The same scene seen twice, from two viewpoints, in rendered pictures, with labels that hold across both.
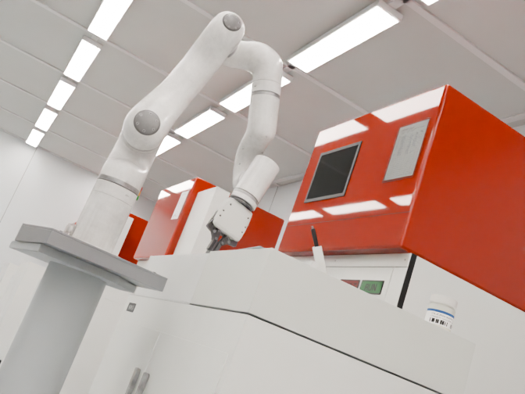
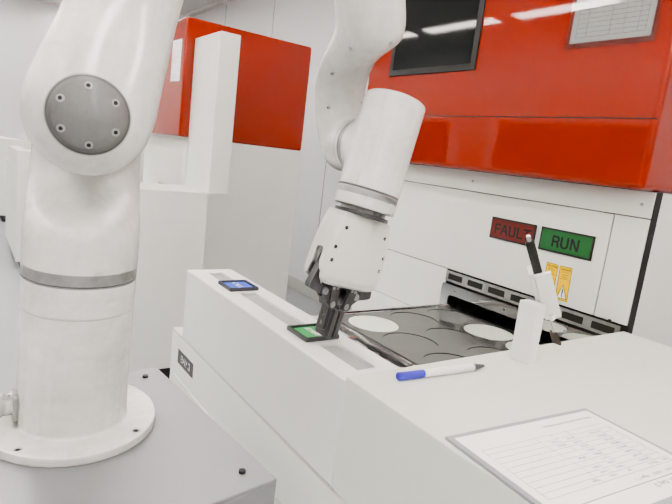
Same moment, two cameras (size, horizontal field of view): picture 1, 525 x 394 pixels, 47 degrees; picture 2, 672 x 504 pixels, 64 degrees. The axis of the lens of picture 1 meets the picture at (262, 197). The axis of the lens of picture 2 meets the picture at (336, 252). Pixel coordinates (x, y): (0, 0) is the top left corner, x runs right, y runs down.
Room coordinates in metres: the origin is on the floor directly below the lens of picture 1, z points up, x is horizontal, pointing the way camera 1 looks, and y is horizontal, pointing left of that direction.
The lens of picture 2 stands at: (1.00, 0.24, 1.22)
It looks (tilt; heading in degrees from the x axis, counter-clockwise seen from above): 10 degrees down; 347
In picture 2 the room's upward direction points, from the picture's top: 7 degrees clockwise
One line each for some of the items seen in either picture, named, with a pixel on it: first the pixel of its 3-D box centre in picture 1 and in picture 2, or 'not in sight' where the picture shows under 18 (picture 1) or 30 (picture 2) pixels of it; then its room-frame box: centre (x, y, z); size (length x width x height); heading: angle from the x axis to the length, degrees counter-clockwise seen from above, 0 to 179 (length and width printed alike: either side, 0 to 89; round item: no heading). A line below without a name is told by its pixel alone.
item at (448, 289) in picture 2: not in sight; (513, 328); (2.02, -0.41, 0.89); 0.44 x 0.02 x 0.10; 23
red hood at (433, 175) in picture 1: (422, 216); (579, 65); (2.32, -0.64, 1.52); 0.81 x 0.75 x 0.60; 23
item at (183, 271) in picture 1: (180, 281); (267, 349); (1.85, 0.14, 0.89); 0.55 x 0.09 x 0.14; 23
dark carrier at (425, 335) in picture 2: not in sight; (451, 337); (1.93, -0.22, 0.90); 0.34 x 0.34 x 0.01; 23
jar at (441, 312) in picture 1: (440, 315); not in sight; (1.55, -0.55, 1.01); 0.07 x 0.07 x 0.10
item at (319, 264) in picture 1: (315, 270); (538, 313); (1.66, -0.21, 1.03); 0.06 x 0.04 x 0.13; 113
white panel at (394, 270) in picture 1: (323, 306); (466, 254); (2.19, -0.35, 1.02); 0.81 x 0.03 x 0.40; 23
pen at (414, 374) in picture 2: not in sight; (442, 370); (1.59, -0.05, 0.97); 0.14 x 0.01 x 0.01; 108
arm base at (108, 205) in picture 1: (103, 218); (76, 348); (1.65, 0.39, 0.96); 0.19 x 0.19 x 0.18
